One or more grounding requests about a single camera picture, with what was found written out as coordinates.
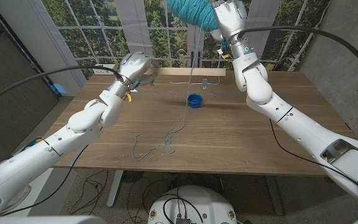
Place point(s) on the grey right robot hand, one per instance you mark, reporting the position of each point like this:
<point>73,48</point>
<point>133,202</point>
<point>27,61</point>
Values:
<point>232,18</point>

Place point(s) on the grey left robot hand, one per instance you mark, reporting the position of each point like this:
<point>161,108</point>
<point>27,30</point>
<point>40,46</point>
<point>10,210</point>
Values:
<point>135,67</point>

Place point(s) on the teal yarn skein with strand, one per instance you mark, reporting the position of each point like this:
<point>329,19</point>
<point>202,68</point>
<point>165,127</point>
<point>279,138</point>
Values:
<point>191,12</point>

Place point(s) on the wooden rod with metal clips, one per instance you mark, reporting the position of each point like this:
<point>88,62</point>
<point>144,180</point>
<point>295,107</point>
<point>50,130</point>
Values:
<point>191,71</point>

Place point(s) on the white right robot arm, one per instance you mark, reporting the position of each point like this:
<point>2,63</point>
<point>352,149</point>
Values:
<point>306,130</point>

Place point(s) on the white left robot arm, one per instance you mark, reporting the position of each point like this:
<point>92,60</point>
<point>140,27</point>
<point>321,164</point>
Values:
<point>57,146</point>

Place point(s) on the blue plastic cup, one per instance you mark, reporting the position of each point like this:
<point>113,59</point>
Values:
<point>194,99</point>

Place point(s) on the white power strip box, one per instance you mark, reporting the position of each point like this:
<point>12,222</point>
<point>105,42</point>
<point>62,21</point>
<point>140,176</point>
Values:
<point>99,71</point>

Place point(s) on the printed window forest backdrop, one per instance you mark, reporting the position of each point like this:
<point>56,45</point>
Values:
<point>89,31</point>

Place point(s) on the white table leg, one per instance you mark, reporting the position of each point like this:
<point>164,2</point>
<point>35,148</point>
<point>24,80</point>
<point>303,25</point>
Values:
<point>115,186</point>

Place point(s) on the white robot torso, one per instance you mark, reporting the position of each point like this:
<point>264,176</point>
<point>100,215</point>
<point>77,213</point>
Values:
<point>194,205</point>

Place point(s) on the grey table leg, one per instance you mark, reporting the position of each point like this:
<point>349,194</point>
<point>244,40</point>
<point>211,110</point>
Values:
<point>274,196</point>

